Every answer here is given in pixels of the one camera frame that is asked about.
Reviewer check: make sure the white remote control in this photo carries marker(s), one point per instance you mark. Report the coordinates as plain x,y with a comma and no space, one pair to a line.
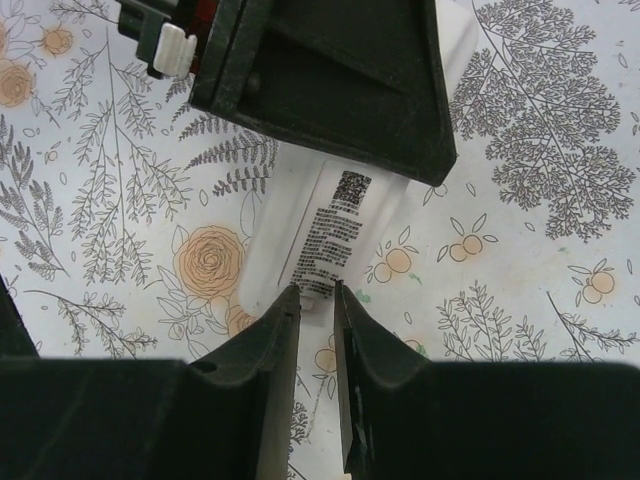
323,215

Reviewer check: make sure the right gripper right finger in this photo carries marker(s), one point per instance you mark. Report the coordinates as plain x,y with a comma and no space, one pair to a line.
403,416

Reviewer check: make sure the floral table cloth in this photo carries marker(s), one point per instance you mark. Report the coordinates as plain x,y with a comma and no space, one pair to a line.
127,213

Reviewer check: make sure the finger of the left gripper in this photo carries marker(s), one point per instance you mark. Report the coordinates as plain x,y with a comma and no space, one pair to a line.
362,80

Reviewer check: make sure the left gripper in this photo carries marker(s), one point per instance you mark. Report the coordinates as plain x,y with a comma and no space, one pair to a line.
181,38

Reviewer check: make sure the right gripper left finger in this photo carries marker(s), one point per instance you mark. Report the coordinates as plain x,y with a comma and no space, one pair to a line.
224,416

